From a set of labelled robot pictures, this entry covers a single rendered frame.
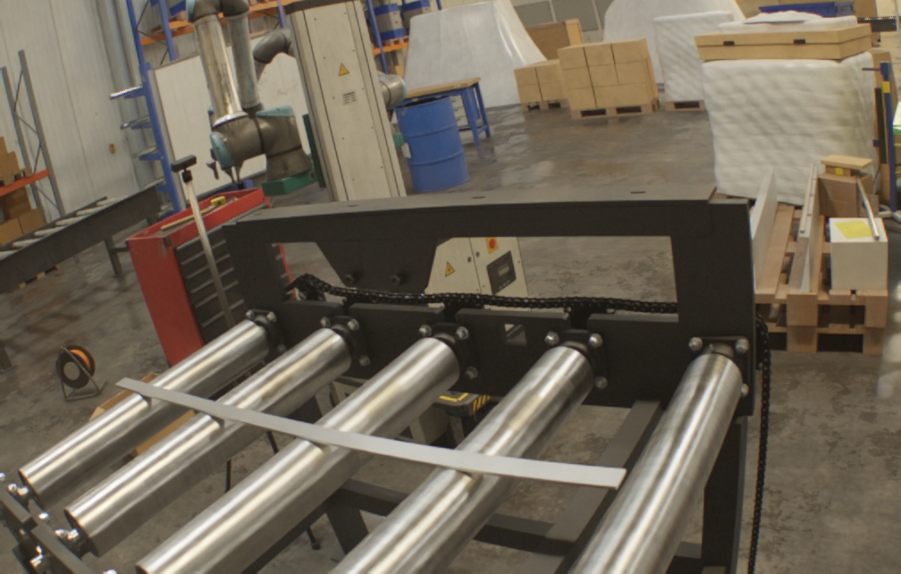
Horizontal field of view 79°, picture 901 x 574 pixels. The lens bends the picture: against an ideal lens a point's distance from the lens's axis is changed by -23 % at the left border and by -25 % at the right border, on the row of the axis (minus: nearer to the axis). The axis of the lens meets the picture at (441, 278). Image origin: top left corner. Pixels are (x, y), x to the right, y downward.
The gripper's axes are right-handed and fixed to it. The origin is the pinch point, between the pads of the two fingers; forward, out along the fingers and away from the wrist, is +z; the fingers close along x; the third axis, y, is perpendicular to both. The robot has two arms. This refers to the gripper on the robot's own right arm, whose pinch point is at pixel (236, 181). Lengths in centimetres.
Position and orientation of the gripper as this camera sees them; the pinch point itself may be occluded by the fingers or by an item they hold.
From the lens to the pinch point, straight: 378.3
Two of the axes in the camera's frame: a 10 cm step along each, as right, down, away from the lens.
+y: 5.3, 1.8, -8.3
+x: 8.2, -3.6, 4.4
